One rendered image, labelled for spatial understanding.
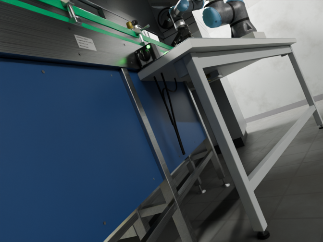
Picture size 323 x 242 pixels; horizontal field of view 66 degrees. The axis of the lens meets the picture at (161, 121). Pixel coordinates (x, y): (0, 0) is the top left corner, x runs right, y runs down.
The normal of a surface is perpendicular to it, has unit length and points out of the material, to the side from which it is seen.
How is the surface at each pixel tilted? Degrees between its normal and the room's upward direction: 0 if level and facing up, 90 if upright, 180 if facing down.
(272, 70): 90
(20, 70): 90
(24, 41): 90
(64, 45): 90
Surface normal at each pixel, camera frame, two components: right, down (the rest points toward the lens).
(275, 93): -0.62, 0.25
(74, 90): 0.85, -0.36
